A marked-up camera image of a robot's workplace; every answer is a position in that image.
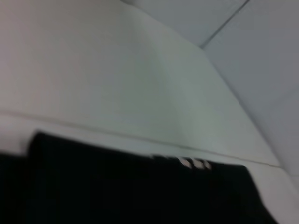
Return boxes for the black shirt with FREE print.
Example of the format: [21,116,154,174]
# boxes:
[0,131,288,224]

